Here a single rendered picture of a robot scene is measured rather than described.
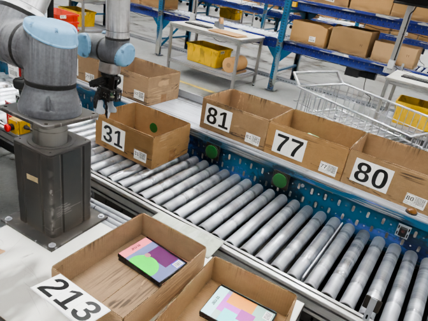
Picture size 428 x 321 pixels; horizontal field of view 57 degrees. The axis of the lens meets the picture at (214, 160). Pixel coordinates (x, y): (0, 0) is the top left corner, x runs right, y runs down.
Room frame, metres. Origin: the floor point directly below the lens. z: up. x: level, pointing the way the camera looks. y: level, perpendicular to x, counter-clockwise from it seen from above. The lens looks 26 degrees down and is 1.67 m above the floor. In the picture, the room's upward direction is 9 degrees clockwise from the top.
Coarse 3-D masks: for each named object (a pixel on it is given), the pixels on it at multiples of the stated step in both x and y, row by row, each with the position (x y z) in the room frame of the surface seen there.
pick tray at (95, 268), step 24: (144, 216) 1.16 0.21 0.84; (96, 240) 0.98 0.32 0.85; (120, 240) 1.08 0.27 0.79; (168, 240) 1.11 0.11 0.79; (192, 240) 1.06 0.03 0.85; (72, 264) 0.90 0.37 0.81; (96, 264) 0.98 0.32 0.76; (120, 264) 0.99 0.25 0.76; (192, 264) 0.96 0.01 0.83; (96, 288) 0.88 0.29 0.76; (120, 288) 0.89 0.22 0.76; (144, 288) 0.91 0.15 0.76; (168, 288) 0.86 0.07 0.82; (120, 312) 0.80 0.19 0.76; (144, 312) 0.77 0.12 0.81
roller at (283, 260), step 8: (320, 216) 1.50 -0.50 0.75; (312, 224) 1.42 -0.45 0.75; (320, 224) 1.46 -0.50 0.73; (304, 232) 1.35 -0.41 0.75; (312, 232) 1.38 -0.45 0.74; (296, 240) 1.29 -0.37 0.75; (304, 240) 1.31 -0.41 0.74; (288, 248) 1.23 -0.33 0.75; (296, 248) 1.25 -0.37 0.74; (280, 256) 1.18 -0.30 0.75; (288, 256) 1.19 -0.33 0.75; (272, 264) 1.13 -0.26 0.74; (280, 264) 1.13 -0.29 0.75; (288, 264) 1.16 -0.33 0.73
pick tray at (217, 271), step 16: (208, 272) 0.97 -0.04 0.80; (224, 272) 0.98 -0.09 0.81; (240, 272) 0.96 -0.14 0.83; (192, 288) 0.88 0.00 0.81; (208, 288) 0.95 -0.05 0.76; (240, 288) 0.95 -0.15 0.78; (256, 288) 0.93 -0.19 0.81; (272, 288) 0.91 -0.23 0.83; (176, 304) 0.81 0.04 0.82; (192, 304) 0.87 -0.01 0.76; (272, 304) 0.91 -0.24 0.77; (288, 304) 0.89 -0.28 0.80; (160, 320) 0.74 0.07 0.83; (176, 320) 0.81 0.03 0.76; (192, 320) 0.81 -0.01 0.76; (208, 320) 0.82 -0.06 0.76; (288, 320) 0.84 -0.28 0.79
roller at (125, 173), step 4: (136, 164) 1.70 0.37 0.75; (128, 168) 1.65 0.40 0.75; (132, 168) 1.66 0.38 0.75; (136, 168) 1.67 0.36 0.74; (140, 168) 1.69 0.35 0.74; (144, 168) 1.71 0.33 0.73; (120, 172) 1.60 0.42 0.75; (124, 172) 1.61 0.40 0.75; (128, 172) 1.63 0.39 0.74; (132, 172) 1.64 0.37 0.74; (136, 172) 1.66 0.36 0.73; (108, 176) 1.55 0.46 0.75; (112, 176) 1.55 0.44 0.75; (116, 176) 1.56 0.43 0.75; (120, 176) 1.58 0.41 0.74; (124, 176) 1.60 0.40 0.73; (128, 176) 1.62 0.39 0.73; (112, 180) 1.54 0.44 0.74; (116, 180) 1.55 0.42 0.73
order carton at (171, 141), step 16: (128, 112) 2.06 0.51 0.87; (144, 112) 2.08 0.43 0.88; (160, 112) 2.02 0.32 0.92; (96, 128) 1.86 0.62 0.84; (128, 128) 1.75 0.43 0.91; (144, 128) 2.07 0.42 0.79; (160, 128) 2.02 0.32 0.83; (176, 128) 1.96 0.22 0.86; (128, 144) 1.75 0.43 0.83; (144, 144) 1.70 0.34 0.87; (160, 144) 1.72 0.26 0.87; (176, 144) 1.83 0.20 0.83; (160, 160) 1.73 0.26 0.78
